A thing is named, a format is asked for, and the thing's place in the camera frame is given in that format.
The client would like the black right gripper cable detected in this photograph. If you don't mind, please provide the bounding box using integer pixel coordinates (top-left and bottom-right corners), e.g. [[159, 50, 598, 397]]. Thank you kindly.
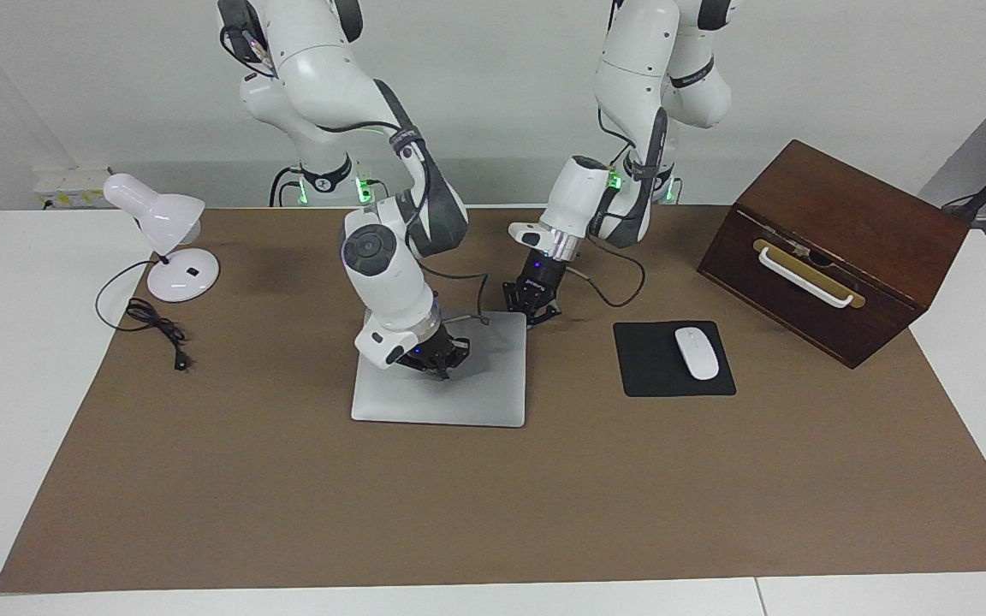
[[420, 257, 494, 328]]

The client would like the black right arm base cable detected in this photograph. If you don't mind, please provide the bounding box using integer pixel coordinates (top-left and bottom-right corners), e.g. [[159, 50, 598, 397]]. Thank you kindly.
[[269, 165, 306, 208]]

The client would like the brown table mat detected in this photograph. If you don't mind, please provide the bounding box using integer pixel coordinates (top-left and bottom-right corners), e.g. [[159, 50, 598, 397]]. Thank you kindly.
[[0, 205, 986, 594]]

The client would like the black lamp power cable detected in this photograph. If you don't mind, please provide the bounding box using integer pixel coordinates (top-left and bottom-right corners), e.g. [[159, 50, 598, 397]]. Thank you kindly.
[[96, 259, 193, 372]]

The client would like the black mouse pad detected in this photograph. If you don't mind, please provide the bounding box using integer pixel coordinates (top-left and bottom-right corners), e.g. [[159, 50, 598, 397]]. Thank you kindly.
[[613, 321, 737, 398]]

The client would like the dark brown wooden box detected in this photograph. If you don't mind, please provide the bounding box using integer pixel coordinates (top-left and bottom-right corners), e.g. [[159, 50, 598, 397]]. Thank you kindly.
[[697, 139, 971, 370]]

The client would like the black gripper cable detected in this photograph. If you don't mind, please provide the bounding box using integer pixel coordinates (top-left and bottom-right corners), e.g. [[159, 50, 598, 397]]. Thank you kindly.
[[420, 257, 494, 328], [568, 235, 647, 310]]

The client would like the white power strip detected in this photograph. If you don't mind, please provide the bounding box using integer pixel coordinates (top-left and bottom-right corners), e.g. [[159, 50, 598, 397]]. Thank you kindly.
[[33, 167, 113, 211]]

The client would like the white desk lamp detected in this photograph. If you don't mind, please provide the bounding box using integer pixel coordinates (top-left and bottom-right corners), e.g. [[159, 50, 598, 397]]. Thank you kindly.
[[103, 173, 221, 303]]

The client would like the white box handle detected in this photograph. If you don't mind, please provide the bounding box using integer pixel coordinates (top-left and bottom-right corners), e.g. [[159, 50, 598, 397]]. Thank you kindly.
[[757, 246, 855, 308]]

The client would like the white computer mouse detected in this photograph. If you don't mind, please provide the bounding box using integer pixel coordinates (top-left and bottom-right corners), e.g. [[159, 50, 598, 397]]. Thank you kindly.
[[674, 328, 720, 381]]

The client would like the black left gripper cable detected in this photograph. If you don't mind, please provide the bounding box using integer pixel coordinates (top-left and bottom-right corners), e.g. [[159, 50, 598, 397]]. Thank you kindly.
[[568, 235, 647, 310]]

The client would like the silver grey laptop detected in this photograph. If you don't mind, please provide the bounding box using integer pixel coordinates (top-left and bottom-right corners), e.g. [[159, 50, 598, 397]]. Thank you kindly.
[[350, 310, 528, 429]]

